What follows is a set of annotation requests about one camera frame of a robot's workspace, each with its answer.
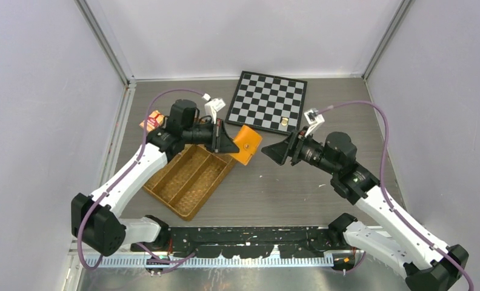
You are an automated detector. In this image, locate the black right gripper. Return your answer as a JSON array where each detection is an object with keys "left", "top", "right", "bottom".
[{"left": 261, "top": 126, "right": 338, "bottom": 175}]

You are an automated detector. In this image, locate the red playing card box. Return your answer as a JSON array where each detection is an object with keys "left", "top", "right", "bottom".
[{"left": 139, "top": 110, "right": 165, "bottom": 133}]

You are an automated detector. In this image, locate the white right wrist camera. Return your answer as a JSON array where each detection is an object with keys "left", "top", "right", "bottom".
[{"left": 304, "top": 108, "right": 325, "bottom": 138}]

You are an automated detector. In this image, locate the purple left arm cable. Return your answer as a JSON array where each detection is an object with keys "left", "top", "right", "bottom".
[{"left": 76, "top": 89, "right": 213, "bottom": 272}]

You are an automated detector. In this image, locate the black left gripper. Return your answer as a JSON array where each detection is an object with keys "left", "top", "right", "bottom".
[{"left": 184, "top": 118, "right": 239, "bottom": 154}]

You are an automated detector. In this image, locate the aluminium slotted rail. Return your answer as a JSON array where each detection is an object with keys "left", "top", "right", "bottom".
[{"left": 99, "top": 253, "right": 334, "bottom": 269}]

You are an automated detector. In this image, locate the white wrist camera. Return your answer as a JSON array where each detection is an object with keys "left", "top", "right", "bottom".
[
  {"left": 304, "top": 108, "right": 325, "bottom": 138},
  {"left": 203, "top": 95, "right": 225, "bottom": 124}
]

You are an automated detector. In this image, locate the woven rattan divided tray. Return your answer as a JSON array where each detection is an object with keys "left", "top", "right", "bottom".
[{"left": 143, "top": 145, "right": 237, "bottom": 221}]

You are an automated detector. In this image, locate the black white chessboard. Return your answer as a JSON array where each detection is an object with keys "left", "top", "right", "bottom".
[{"left": 225, "top": 70, "right": 308, "bottom": 135}]

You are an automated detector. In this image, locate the orange leather card holder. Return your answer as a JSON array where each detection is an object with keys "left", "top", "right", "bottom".
[{"left": 229, "top": 125, "right": 262, "bottom": 166}]

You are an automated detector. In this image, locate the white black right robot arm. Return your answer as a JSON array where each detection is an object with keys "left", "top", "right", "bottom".
[{"left": 261, "top": 130, "right": 468, "bottom": 290}]

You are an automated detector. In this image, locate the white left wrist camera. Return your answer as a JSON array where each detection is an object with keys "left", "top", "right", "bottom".
[{"left": 203, "top": 95, "right": 225, "bottom": 124}]

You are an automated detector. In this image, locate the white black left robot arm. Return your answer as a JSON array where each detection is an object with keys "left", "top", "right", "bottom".
[{"left": 71, "top": 94, "right": 239, "bottom": 256}]

